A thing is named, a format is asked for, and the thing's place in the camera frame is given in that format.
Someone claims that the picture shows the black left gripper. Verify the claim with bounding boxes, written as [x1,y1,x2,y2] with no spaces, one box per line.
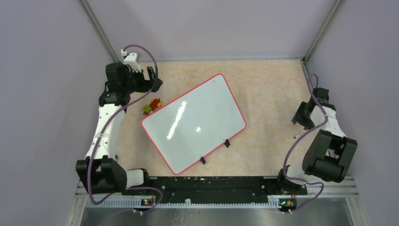
[122,65,162,94]

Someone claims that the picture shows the pink framed whiteboard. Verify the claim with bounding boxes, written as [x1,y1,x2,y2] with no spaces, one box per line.
[141,73,247,175]

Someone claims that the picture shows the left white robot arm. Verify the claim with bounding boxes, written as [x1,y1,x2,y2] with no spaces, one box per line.
[75,62,163,195]

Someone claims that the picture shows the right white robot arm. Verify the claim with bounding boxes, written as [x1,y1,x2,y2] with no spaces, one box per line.
[276,88,358,194]

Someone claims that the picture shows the red yellow toy brick car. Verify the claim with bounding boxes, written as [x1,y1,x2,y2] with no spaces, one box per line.
[149,98,162,111]

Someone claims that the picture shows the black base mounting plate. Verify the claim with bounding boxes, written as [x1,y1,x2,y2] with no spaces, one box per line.
[122,176,308,204]

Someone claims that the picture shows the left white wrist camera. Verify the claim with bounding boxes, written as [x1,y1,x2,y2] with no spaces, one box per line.
[120,49,138,70]

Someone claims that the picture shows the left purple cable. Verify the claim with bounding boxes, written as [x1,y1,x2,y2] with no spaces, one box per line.
[87,44,163,216]

